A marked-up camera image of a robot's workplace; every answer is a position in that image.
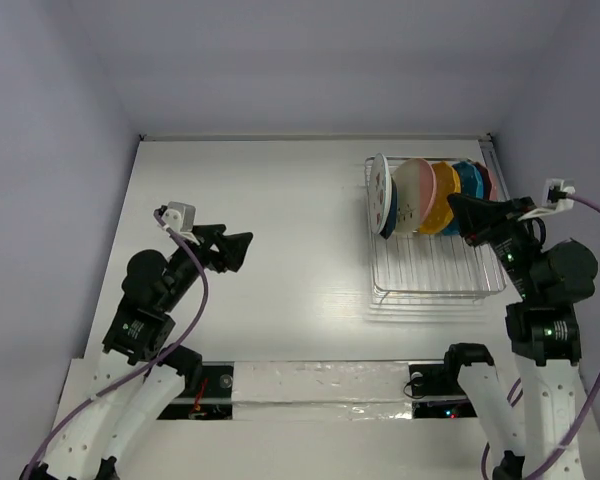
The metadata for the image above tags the silver foil strip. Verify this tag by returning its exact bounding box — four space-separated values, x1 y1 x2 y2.
231 361 412 422

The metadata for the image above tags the pink dotted plate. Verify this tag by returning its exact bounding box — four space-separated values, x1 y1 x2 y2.
474 162 498 201

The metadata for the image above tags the teal dotted plate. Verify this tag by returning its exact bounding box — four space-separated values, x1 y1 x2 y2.
442 161 484 236

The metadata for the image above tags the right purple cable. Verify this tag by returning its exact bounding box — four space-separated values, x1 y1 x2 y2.
479 192 600 480

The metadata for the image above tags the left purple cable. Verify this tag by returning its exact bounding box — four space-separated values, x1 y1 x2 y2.
19 208 210 480

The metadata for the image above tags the yellow dotted plate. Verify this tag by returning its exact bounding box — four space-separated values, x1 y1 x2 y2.
418 161 461 235

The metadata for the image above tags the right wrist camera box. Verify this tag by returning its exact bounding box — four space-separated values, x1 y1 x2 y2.
542 178 576 213

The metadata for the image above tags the metal rail at wall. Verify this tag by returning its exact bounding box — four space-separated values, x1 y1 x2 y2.
479 140 510 200

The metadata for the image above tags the dark blue leaf plate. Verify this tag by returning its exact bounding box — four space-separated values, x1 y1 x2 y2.
380 180 398 239

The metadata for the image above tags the cream and pink plate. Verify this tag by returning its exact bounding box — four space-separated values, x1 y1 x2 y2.
392 158 437 234

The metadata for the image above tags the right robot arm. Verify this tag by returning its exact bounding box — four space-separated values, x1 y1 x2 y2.
440 193 598 479

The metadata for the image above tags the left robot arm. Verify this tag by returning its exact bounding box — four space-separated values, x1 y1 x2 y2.
21 211 253 479

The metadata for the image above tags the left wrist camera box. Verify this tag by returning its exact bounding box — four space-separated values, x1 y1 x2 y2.
160 201 196 241

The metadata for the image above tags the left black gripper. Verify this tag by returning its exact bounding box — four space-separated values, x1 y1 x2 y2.
162 223 251 309

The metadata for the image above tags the white watermelon pattern plate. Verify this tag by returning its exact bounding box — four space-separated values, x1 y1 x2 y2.
367 153 393 238

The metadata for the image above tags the purple cable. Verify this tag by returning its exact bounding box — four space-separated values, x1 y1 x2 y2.
479 192 600 480
19 208 210 480

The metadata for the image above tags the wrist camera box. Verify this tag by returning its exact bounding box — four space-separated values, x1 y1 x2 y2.
542 178 576 213
160 201 196 241

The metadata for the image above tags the wire dish rack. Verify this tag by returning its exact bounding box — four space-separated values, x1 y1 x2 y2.
363 155 509 306

